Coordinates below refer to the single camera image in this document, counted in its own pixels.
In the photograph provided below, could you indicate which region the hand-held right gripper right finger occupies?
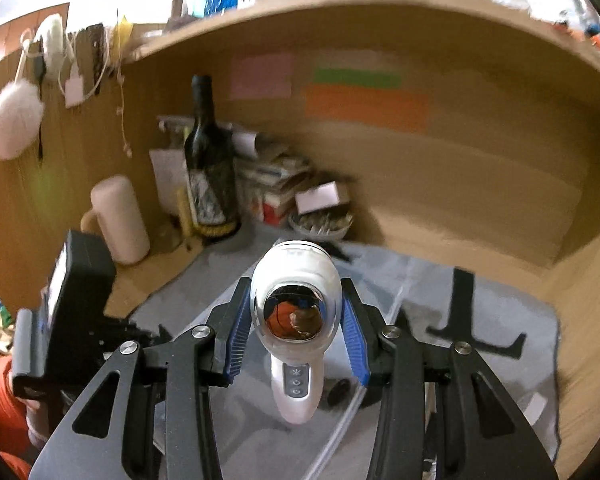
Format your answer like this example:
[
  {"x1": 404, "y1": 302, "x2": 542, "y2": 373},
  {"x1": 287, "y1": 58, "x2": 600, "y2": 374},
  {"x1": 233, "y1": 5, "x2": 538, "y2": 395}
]
[{"x1": 340, "y1": 277, "x2": 558, "y2": 480}]

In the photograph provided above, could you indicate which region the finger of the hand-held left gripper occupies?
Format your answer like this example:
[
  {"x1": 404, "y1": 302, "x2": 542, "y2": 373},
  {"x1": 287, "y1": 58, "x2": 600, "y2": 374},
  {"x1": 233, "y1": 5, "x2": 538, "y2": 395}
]
[{"x1": 130, "y1": 321, "x2": 181, "y2": 351}]

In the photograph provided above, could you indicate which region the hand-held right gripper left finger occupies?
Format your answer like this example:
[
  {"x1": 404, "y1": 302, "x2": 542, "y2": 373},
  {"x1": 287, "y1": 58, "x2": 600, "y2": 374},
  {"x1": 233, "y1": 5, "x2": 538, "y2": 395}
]
[{"x1": 30, "y1": 276, "x2": 254, "y2": 480}]

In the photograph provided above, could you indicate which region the white handheld beauty device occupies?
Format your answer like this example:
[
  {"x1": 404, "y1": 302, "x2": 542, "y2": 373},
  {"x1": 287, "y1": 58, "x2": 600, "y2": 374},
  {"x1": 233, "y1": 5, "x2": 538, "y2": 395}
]
[{"x1": 250, "y1": 240, "x2": 343, "y2": 426}]

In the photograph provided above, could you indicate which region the clear plastic storage box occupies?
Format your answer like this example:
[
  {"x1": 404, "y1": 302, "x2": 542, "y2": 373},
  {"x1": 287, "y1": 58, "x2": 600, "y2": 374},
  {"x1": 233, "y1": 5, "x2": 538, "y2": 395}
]
[{"x1": 215, "y1": 260, "x2": 431, "y2": 480}]

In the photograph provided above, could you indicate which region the white bowl with small bits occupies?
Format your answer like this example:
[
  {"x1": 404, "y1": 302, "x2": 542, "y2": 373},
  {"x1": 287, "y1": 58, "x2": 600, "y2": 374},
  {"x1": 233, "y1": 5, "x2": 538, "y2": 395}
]
[{"x1": 287, "y1": 210, "x2": 355, "y2": 241}]

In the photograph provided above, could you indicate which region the grey mat with black letters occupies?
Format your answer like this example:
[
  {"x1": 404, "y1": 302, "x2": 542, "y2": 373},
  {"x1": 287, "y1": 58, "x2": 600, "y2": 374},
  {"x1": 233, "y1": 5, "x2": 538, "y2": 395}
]
[{"x1": 130, "y1": 237, "x2": 563, "y2": 480}]

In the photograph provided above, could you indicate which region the stack of books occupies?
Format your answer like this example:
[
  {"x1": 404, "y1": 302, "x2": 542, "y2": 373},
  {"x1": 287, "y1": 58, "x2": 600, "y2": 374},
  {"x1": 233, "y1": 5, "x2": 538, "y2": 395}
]
[{"x1": 235, "y1": 145, "x2": 316, "y2": 226}]

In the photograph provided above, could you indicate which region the dark wine bottle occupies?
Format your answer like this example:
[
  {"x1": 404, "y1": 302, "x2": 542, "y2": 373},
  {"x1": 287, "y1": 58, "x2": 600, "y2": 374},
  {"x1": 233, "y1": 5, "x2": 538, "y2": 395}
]
[{"x1": 182, "y1": 75, "x2": 241, "y2": 236}]

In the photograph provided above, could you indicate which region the large white fluffy pompom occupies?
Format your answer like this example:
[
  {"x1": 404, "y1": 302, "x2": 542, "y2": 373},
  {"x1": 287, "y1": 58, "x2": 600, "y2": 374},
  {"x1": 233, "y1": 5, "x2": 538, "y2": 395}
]
[{"x1": 0, "y1": 80, "x2": 46, "y2": 161}]

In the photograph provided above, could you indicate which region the rolled white paper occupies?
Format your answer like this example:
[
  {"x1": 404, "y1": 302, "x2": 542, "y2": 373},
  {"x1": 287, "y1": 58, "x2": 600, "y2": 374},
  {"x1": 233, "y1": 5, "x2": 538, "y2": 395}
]
[{"x1": 157, "y1": 115, "x2": 263, "y2": 157}]

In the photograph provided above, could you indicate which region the orange sticky note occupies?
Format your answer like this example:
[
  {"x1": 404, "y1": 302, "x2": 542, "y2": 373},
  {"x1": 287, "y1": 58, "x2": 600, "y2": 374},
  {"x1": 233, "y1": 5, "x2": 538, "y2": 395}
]
[{"x1": 304, "y1": 85, "x2": 431, "y2": 133}]

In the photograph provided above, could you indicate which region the small white fluffy pompom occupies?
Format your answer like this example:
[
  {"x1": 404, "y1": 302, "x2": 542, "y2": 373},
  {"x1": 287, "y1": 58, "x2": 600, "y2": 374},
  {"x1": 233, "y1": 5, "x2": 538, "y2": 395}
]
[{"x1": 34, "y1": 14, "x2": 68, "y2": 81}]

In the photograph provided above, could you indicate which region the pink sticky note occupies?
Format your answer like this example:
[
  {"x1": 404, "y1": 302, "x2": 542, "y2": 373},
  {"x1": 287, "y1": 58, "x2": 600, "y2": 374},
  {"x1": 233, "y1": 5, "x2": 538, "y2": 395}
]
[{"x1": 229, "y1": 52, "x2": 295, "y2": 101}]

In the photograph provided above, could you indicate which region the green sticky note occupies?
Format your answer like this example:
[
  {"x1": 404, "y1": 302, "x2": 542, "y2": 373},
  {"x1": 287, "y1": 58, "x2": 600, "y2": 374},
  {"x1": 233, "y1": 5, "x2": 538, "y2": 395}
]
[{"x1": 312, "y1": 67, "x2": 402, "y2": 90}]

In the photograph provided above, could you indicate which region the wooden shelf board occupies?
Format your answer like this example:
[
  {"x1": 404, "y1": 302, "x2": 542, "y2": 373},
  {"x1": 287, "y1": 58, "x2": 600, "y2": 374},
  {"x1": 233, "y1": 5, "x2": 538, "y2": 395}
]
[{"x1": 122, "y1": 0, "x2": 600, "y2": 92}]

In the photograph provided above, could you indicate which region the cream mug with handle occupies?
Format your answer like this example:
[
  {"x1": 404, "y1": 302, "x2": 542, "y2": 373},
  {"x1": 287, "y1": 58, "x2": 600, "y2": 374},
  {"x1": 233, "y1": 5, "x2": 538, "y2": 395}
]
[{"x1": 81, "y1": 175, "x2": 152, "y2": 266}]

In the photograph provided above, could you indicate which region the white charger with cable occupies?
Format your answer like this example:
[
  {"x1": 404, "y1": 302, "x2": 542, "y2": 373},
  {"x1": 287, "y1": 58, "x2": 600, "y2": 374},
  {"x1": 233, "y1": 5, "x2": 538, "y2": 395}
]
[{"x1": 17, "y1": 30, "x2": 112, "y2": 109}]

